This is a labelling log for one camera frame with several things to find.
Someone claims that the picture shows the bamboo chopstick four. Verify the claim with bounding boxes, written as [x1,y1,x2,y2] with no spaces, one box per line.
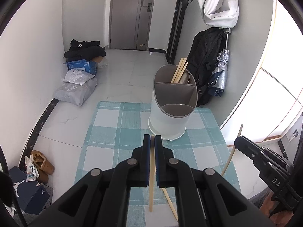
[162,188,178,221]

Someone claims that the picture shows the bamboo chopstick five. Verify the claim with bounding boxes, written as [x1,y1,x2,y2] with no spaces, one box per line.
[221,124,243,176]

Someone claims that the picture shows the bamboo chopstick one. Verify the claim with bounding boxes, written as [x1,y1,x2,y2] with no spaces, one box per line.
[170,58,184,83]

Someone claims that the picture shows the bamboo chopstick two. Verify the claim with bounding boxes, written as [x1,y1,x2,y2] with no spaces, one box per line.
[174,61,188,83]

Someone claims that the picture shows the bamboo chopstick three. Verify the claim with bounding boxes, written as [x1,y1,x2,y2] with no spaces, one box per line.
[149,135,156,212]

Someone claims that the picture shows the metal spoon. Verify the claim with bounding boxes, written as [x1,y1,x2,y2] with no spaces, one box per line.
[178,72,190,84]

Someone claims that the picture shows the right hand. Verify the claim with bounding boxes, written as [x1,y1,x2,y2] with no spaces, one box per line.
[260,192,278,218]

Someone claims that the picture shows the teal plaid tablecloth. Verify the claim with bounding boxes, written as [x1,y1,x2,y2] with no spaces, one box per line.
[75,101,230,226]

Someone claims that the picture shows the white utensil holder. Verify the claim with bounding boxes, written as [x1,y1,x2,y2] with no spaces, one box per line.
[148,65,198,141]

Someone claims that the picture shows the brown shoes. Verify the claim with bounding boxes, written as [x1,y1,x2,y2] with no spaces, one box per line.
[31,150,54,184]

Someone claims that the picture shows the grey plastic parcel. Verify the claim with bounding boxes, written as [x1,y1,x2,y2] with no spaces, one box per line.
[53,78,97,107]

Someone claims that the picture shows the silver folded umbrella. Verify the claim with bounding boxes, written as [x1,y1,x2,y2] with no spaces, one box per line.
[209,28,232,97]

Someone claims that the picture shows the white crumpled bag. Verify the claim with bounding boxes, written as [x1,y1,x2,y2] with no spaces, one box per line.
[25,155,39,182]

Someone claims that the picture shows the dark blue shoe box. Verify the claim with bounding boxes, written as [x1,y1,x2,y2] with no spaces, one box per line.
[9,166,50,215]

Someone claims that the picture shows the white plastic parcel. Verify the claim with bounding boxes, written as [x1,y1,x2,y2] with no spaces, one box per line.
[63,69,95,86]

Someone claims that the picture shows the blue cardboard box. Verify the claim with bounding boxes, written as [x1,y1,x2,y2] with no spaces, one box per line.
[65,59,97,75]

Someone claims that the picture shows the black hanging jacket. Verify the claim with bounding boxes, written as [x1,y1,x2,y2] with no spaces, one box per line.
[186,27,226,107]

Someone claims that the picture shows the black clothing pile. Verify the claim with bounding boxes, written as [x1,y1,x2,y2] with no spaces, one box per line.
[64,39,106,62]

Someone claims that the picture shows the grey door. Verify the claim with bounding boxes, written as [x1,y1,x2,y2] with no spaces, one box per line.
[109,0,154,51]

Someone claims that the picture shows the white hanging bag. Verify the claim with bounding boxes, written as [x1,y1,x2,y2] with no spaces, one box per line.
[197,0,239,29]

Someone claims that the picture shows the black sliding door frame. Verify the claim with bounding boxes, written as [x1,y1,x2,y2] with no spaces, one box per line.
[166,0,193,64]

